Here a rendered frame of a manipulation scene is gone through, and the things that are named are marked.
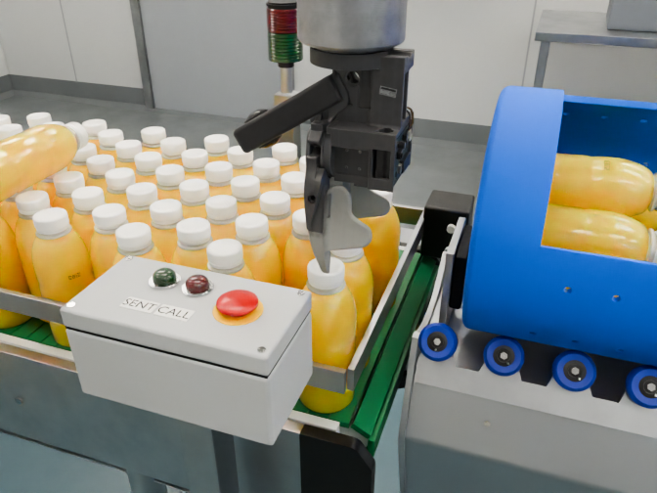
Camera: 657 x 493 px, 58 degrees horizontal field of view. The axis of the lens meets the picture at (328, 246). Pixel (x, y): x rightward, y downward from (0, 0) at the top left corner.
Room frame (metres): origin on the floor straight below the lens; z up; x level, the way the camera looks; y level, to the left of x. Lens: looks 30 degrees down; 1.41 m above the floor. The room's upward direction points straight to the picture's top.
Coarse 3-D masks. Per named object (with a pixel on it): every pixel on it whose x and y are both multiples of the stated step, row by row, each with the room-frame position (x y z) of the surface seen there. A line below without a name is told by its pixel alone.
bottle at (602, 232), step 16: (560, 208) 0.56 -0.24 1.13; (576, 208) 0.56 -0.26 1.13; (560, 224) 0.54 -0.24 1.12; (576, 224) 0.54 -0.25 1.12; (592, 224) 0.53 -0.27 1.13; (608, 224) 0.53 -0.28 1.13; (624, 224) 0.53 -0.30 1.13; (640, 224) 0.54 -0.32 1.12; (544, 240) 0.54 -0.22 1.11; (560, 240) 0.53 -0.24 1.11; (576, 240) 0.53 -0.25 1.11; (592, 240) 0.52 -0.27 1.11; (608, 240) 0.52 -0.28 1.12; (624, 240) 0.52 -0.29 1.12; (640, 240) 0.52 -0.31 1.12; (656, 240) 0.52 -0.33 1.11; (624, 256) 0.51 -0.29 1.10; (640, 256) 0.51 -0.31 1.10
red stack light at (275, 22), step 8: (272, 16) 1.09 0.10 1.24; (280, 16) 1.08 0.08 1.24; (288, 16) 1.08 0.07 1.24; (296, 16) 1.09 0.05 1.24; (272, 24) 1.09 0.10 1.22; (280, 24) 1.08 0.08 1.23; (288, 24) 1.08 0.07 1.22; (296, 24) 1.09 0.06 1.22; (272, 32) 1.09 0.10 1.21; (280, 32) 1.08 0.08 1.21; (288, 32) 1.08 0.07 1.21; (296, 32) 1.09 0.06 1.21
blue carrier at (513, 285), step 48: (528, 96) 0.61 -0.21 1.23; (576, 96) 0.68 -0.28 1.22; (528, 144) 0.55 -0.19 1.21; (576, 144) 0.73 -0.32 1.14; (624, 144) 0.70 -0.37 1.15; (480, 192) 0.53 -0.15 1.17; (528, 192) 0.51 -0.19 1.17; (480, 240) 0.50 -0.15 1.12; (528, 240) 0.49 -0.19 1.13; (480, 288) 0.50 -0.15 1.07; (528, 288) 0.48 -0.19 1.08; (576, 288) 0.47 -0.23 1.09; (624, 288) 0.46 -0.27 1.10; (528, 336) 0.51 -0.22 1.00; (576, 336) 0.48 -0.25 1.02; (624, 336) 0.46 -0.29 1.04
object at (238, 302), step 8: (224, 296) 0.43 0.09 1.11; (232, 296) 0.43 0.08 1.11; (240, 296) 0.43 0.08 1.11; (248, 296) 0.43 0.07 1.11; (256, 296) 0.43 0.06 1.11; (216, 304) 0.42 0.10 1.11; (224, 304) 0.42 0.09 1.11; (232, 304) 0.41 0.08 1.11; (240, 304) 0.41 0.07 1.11; (248, 304) 0.42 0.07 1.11; (256, 304) 0.42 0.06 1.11; (224, 312) 0.41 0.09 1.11; (232, 312) 0.41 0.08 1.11; (240, 312) 0.41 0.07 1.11; (248, 312) 0.41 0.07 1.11
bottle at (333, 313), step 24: (312, 288) 0.52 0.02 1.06; (336, 288) 0.52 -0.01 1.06; (312, 312) 0.50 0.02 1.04; (336, 312) 0.50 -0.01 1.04; (312, 336) 0.50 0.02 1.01; (336, 336) 0.50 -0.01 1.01; (312, 360) 0.50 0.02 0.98; (336, 360) 0.50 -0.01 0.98; (312, 408) 0.50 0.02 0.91; (336, 408) 0.50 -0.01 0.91
